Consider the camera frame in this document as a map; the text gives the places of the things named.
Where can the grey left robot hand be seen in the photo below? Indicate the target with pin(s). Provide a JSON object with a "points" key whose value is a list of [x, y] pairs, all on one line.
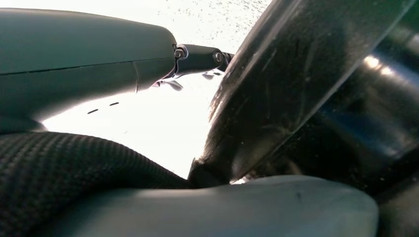
{"points": [[82, 47]]}

